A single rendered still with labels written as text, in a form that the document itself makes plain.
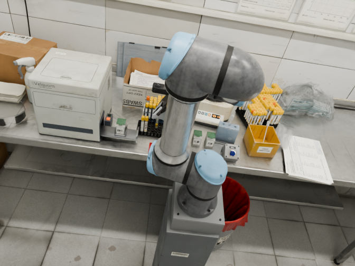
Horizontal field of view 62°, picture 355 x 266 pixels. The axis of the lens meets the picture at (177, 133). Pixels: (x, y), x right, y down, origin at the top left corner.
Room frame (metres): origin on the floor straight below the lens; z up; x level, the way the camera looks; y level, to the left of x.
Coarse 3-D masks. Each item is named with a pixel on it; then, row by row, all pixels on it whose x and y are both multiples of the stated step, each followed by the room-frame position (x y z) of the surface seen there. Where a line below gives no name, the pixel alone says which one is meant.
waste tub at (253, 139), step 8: (248, 128) 1.17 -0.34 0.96; (256, 128) 1.19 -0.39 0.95; (264, 128) 1.20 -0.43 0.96; (272, 128) 1.20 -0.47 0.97; (248, 136) 1.14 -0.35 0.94; (256, 136) 1.20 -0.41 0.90; (272, 136) 1.17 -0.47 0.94; (248, 144) 1.11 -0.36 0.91; (256, 144) 1.06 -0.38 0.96; (264, 144) 1.07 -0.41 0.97; (272, 144) 1.08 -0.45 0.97; (280, 144) 1.08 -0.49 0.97; (248, 152) 1.08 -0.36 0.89; (256, 152) 1.07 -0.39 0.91; (264, 152) 1.07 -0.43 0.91; (272, 152) 1.08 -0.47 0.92
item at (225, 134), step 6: (222, 126) 1.13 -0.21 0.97; (228, 126) 1.14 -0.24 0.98; (234, 126) 1.15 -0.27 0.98; (216, 132) 1.15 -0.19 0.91; (222, 132) 1.13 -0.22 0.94; (228, 132) 1.12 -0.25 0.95; (234, 132) 1.12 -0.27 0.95; (216, 138) 1.13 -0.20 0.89; (222, 138) 1.12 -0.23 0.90; (228, 138) 1.12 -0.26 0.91; (234, 138) 1.12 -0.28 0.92
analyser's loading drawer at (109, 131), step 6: (102, 126) 1.01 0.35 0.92; (108, 126) 1.02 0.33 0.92; (126, 126) 1.01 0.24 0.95; (102, 132) 0.97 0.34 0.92; (108, 132) 0.98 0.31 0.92; (114, 132) 0.99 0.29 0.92; (126, 132) 1.01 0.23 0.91; (132, 132) 1.01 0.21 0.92; (138, 132) 1.04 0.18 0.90; (120, 138) 0.97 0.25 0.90; (126, 138) 0.97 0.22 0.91; (132, 138) 0.98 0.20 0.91
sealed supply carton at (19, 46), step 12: (0, 36) 1.38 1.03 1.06; (12, 36) 1.41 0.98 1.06; (24, 36) 1.44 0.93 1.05; (0, 48) 1.27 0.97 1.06; (12, 48) 1.29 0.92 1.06; (24, 48) 1.32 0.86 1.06; (36, 48) 1.34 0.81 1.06; (48, 48) 1.37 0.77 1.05; (0, 60) 1.23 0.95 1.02; (12, 60) 1.23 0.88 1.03; (36, 60) 1.24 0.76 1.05; (0, 72) 1.23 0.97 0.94; (12, 72) 1.23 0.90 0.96; (24, 72) 1.23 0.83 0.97; (24, 84) 1.23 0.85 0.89
